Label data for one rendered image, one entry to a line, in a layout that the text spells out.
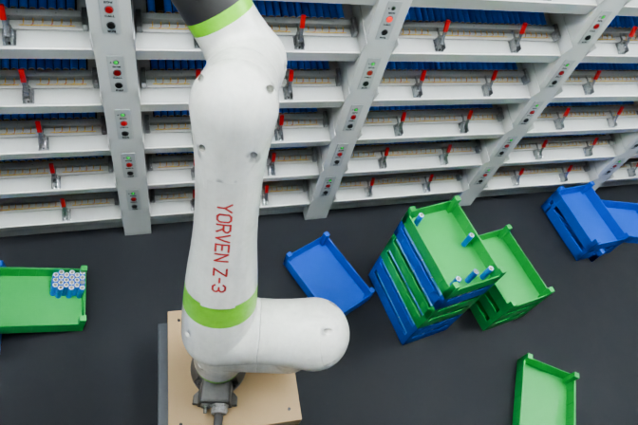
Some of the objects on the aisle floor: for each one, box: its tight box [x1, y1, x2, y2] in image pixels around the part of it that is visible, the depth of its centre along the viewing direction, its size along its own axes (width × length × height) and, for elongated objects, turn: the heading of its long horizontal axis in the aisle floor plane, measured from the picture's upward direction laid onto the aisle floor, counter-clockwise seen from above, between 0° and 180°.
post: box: [303, 0, 433, 220], centre depth 156 cm, size 20×9×169 cm, turn 5°
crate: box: [283, 231, 375, 316], centre depth 196 cm, size 30×20×8 cm
